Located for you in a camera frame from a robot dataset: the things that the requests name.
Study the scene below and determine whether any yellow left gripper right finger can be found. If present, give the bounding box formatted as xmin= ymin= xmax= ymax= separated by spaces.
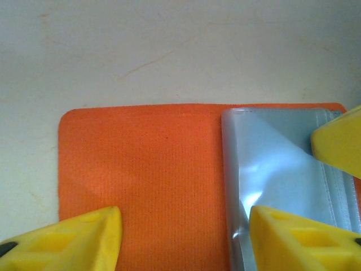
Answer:
xmin=249 ymin=204 xmax=361 ymax=271

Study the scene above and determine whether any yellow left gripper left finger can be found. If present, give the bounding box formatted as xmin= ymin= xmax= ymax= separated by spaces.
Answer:
xmin=0 ymin=206 xmax=124 ymax=271

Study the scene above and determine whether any orange card holder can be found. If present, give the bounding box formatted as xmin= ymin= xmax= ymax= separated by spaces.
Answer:
xmin=57 ymin=102 xmax=361 ymax=271

